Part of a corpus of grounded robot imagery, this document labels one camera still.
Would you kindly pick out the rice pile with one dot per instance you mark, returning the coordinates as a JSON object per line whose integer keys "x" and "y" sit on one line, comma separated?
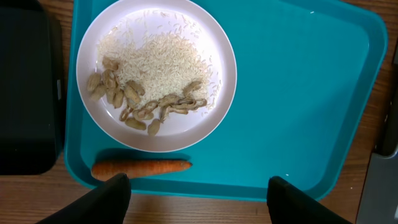
{"x": 155, "y": 55}

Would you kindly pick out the peanut shells pile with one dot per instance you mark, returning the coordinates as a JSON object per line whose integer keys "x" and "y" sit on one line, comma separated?
{"x": 150, "y": 88}

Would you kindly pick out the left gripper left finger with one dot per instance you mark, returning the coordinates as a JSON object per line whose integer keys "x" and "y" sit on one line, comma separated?
{"x": 107, "y": 203}

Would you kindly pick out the white round plate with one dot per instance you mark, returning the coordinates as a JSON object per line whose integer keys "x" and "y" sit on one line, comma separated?
{"x": 178, "y": 131}

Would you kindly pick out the black plastic bin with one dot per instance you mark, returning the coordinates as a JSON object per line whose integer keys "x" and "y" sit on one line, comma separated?
{"x": 32, "y": 88}

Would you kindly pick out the orange carrot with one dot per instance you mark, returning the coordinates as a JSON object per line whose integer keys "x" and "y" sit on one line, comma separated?
{"x": 105, "y": 170}

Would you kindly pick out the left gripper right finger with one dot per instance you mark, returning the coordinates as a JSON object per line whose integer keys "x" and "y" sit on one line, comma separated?
{"x": 287, "y": 204}

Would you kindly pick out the teal serving tray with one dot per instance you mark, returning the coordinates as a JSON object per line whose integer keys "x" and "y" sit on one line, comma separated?
{"x": 305, "y": 72}

